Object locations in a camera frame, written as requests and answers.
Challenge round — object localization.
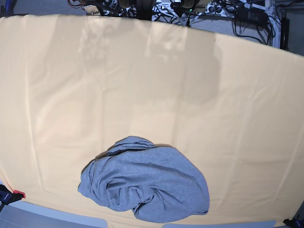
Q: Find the grey t-shirt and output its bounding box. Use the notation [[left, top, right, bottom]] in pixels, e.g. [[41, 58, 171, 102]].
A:
[[78, 136, 210, 223]]

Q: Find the yellow table cloth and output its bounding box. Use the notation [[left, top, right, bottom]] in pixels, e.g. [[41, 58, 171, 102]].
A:
[[0, 15, 304, 228]]

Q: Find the black power adapter box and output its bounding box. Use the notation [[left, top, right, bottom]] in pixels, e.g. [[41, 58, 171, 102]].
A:
[[235, 7, 268, 26]]

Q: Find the red black clamp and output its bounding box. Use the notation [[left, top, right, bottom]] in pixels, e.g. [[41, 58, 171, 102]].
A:
[[0, 184, 26, 205]]

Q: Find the black clamp right corner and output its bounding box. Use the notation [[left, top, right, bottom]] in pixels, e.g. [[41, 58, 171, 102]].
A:
[[283, 217, 304, 228]]

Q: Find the black robot base post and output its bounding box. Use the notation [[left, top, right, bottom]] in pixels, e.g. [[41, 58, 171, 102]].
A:
[[136, 0, 156, 21]]

